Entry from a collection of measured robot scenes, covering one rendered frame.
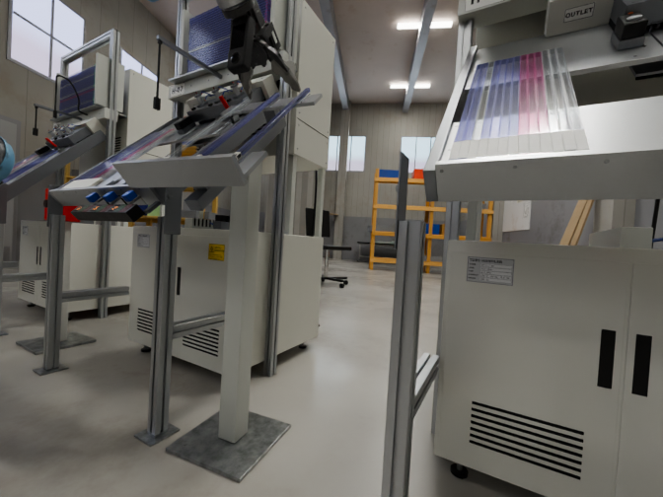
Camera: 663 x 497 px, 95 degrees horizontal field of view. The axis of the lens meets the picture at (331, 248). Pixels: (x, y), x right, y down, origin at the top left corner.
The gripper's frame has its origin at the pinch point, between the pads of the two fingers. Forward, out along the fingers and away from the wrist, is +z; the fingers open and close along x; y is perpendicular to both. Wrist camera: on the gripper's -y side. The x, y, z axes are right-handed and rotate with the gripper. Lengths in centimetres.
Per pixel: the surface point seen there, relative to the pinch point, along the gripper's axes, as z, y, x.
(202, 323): 43, -51, 28
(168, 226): 14.6, -32.1, 29.6
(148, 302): 64, -42, 83
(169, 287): 26, -46, 30
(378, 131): 660, 867, 232
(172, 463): 43, -86, 18
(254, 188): 16.0, -16.8, 8.0
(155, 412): 43, -77, 30
